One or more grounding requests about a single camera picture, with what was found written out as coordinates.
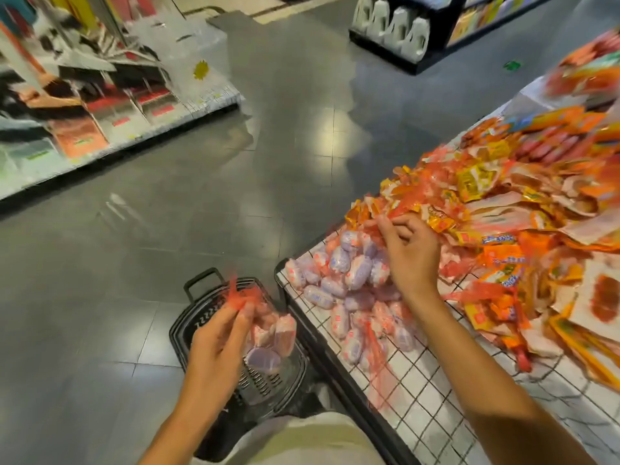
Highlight person's right hand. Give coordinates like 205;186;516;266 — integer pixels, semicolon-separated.
376;212;442;301

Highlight person's left hand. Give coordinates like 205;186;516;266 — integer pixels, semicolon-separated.
179;300;258;422

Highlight stack of black baskets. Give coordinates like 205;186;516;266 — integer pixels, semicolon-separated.
169;268;321;461

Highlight pink sausages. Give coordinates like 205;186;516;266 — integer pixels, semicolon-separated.
284;227;422;369

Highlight large pile of sausage packets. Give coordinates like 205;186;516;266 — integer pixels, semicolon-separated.
344;28;620;393

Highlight tiled white display table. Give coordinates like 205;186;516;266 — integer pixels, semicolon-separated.
276;72;620;465

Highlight person's right forearm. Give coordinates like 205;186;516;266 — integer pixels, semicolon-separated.
407;290;597;465

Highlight person's left forearm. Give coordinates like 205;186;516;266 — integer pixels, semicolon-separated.
140;406;229;465

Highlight black shelving with white bottles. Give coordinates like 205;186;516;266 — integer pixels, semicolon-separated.
349;0;563;76

